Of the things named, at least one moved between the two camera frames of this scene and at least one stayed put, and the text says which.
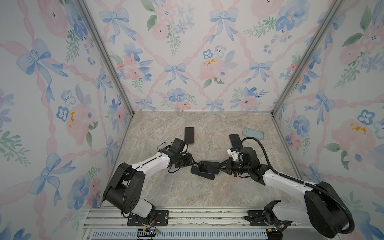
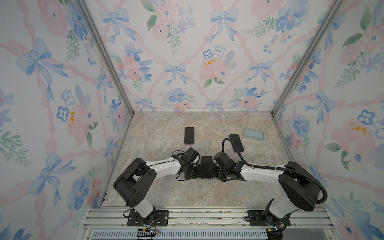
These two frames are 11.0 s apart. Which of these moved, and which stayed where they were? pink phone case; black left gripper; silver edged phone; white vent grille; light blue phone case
Moved: black left gripper
Stayed: silver edged phone; light blue phone case; pink phone case; white vent grille
